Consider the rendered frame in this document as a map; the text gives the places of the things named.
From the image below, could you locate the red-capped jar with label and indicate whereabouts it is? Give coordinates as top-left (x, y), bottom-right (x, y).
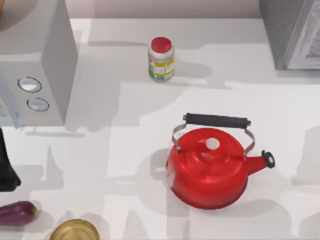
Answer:
top-left (147, 36), bottom-right (175, 83)

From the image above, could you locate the small microwave knob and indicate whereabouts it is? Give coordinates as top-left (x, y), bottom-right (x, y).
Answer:
top-left (26, 97), bottom-right (50, 113)

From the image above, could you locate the pale microwave oven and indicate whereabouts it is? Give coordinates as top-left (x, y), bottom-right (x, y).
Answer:
top-left (0, 0), bottom-right (79, 130)

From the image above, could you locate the large microwave knob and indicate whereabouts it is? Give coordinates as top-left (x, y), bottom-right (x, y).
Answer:
top-left (17, 76), bottom-right (43, 94)

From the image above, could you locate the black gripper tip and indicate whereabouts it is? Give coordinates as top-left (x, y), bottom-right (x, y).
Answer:
top-left (0, 127), bottom-right (22, 194)

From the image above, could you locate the purple eggplant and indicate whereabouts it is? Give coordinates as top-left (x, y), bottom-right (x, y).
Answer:
top-left (0, 200), bottom-right (38, 227)

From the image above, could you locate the red kettle with black handle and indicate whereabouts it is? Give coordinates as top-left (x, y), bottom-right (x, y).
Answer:
top-left (165, 112), bottom-right (276, 211)

